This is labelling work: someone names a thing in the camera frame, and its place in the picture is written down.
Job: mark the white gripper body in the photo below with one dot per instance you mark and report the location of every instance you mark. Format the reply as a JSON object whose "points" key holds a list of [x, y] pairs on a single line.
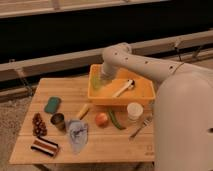
{"points": [[107, 72]]}

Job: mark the dark metal cup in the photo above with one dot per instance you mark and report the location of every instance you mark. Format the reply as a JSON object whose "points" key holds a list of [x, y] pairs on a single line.
{"points": [[58, 121]]}

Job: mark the light green plastic cup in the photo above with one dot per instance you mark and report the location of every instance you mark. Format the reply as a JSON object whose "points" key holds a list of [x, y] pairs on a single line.
{"points": [[96, 82]]}

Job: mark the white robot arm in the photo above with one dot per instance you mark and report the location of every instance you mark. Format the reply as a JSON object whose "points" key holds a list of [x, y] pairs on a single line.
{"points": [[183, 107]]}

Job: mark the white spatula in tray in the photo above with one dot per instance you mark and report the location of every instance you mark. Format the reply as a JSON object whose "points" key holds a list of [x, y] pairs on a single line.
{"points": [[128, 85]]}

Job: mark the orange plastic tray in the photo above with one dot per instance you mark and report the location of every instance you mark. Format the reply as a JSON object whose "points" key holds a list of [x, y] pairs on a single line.
{"points": [[143, 91]]}

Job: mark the white lidded container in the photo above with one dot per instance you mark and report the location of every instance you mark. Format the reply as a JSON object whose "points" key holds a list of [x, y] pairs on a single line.
{"points": [[135, 111]]}

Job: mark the red orange tomato toy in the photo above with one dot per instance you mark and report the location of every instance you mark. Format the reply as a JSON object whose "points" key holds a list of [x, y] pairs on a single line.
{"points": [[101, 120]]}

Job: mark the metal fork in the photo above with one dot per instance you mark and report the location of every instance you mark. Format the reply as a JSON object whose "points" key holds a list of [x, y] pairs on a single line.
{"points": [[145, 123]]}

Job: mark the blue grey crumpled cloth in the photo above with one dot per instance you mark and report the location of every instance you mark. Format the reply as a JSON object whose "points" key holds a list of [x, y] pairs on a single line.
{"points": [[77, 132]]}

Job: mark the green sponge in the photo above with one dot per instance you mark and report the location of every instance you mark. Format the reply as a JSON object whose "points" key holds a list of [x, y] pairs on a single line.
{"points": [[52, 105]]}

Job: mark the brown grape bunch toy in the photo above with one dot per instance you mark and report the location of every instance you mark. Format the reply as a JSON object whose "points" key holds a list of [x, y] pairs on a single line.
{"points": [[39, 127]]}

